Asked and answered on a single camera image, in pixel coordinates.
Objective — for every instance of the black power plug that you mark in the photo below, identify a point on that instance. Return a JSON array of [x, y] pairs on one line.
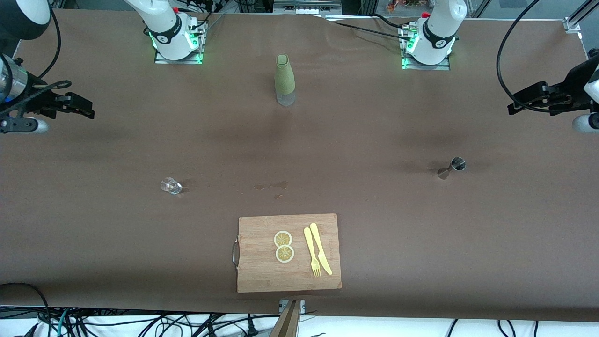
[[252, 327]]

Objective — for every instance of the orange background item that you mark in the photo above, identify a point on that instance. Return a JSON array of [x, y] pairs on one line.
[[398, 4]]

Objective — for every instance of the grey metal bracket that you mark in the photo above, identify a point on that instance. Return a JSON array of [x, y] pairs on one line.
[[302, 305]]

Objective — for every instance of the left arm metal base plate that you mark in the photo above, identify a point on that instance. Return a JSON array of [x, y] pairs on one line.
[[442, 67]]

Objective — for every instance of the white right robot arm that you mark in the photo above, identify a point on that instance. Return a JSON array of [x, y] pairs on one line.
[[161, 23]]

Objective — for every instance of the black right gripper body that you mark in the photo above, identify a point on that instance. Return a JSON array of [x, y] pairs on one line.
[[33, 101]]

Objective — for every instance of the yellow plastic fork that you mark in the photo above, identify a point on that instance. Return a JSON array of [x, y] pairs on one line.
[[310, 245]]

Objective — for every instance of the metal jigger measuring cup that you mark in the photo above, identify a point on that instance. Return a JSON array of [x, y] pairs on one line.
[[458, 164]]

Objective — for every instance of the clear glass cup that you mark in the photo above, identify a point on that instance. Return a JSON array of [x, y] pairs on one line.
[[171, 186]]

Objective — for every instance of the aluminium frame corner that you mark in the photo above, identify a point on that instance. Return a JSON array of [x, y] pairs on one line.
[[573, 22]]

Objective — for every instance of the green sleeved glass bottle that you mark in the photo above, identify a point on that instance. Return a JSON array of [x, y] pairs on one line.
[[284, 79]]

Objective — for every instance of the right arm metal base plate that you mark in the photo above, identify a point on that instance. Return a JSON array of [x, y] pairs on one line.
[[187, 61]]

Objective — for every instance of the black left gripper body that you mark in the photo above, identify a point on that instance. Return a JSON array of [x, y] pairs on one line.
[[565, 94]]

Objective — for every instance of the grey power strip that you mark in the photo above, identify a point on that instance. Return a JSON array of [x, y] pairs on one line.
[[306, 4]]

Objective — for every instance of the yellow plastic knife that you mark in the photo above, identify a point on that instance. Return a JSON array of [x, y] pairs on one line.
[[318, 243]]

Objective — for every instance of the wooden post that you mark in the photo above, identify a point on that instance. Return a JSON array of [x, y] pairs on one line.
[[286, 323]]

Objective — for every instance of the lemon slice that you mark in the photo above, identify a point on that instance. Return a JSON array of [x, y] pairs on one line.
[[282, 239], [284, 254]]

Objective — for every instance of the wooden cutting board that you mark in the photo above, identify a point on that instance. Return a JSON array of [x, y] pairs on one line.
[[262, 271]]

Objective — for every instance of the brown table cover sheet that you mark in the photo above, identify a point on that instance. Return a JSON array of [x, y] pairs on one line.
[[140, 257]]

